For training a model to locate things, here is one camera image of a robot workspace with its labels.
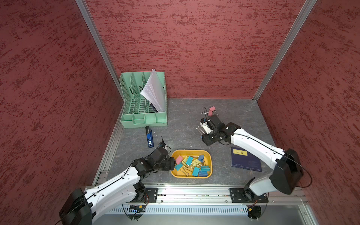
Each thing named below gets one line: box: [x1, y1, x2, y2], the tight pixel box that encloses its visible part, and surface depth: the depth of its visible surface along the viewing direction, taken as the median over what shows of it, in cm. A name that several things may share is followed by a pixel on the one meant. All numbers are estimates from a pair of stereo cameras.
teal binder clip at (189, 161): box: [186, 156, 194, 166], surface depth 85 cm
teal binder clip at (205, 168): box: [200, 165, 210, 172], surface depth 84 cm
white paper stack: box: [140, 68, 166, 113], surface depth 97 cm
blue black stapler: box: [145, 125, 155, 149], surface depth 97 cm
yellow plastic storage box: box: [170, 149, 213, 180], surface depth 85 cm
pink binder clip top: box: [209, 105, 219, 116], surface depth 116 cm
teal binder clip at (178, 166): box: [174, 163, 184, 172], surface depth 85 cm
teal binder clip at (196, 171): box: [192, 166, 200, 177], surface depth 82 cm
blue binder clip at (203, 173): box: [198, 170, 209, 177], surface depth 81 cm
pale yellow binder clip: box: [192, 158, 203, 168], surface depth 85 cm
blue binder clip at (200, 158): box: [197, 154, 205, 163], surface depth 88 cm
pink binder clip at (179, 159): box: [175, 155, 184, 165], surface depth 85 cm
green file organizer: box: [119, 71, 168, 129], surface depth 105 cm
